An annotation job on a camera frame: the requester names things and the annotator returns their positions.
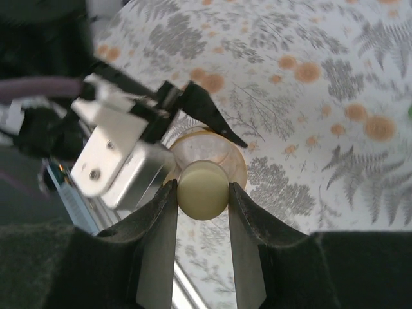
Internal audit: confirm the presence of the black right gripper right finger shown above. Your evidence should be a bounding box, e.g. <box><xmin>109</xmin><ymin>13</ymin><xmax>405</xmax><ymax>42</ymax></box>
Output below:
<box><xmin>227</xmin><ymin>182</ymin><xmax>412</xmax><ymax>309</ymax></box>

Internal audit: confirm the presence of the yellow tea bottle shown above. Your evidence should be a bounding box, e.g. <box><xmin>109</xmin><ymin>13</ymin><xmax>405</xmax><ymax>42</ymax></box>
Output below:
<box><xmin>162</xmin><ymin>126</ymin><xmax>248</xmax><ymax>207</ymax></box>

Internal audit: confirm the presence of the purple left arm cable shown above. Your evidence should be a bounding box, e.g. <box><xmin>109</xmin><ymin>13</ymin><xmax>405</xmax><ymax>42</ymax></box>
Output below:
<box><xmin>0</xmin><ymin>78</ymin><xmax>83</xmax><ymax>99</ymax></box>

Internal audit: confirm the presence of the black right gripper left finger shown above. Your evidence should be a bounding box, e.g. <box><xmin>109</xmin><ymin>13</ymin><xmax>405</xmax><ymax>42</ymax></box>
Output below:
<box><xmin>0</xmin><ymin>178</ymin><xmax>179</xmax><ymax>309</ymax></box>

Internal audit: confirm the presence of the slotted grey cable tray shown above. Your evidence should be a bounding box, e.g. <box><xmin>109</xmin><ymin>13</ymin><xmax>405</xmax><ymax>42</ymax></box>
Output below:
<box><xmin>44</xmin><ymin>160</ymin><xmax>100</xmax><ymax>236</ymax></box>

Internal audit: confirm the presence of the pale yellow bottle cap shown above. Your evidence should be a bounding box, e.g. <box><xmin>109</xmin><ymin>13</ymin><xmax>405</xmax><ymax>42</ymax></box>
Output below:
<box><xmin>176</xmin><ymin>159</ymin><xmax>230</xmax><ymax>222</ymax></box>

